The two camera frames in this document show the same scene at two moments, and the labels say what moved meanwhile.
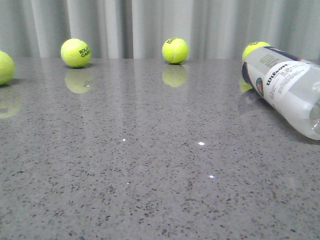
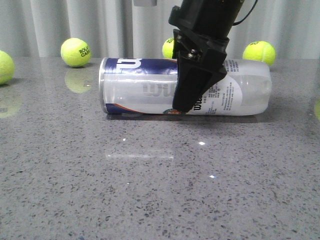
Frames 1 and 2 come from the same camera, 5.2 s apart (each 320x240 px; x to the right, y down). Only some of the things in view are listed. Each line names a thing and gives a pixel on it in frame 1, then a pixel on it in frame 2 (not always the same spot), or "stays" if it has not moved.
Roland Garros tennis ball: x=75 y=52 stays
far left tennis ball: x=7 y=68 stays
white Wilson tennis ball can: x=290 y=85 → x=146 y=85
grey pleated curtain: x=138 y=29 stays
